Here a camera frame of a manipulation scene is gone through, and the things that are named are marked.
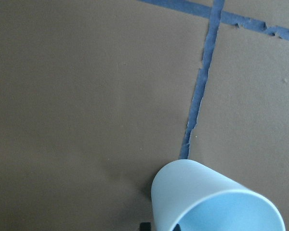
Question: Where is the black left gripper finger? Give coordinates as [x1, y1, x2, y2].
[139, 222, 151, 231]

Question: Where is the light blue plastic cup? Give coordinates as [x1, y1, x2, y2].
[151, 159, 286, 231]

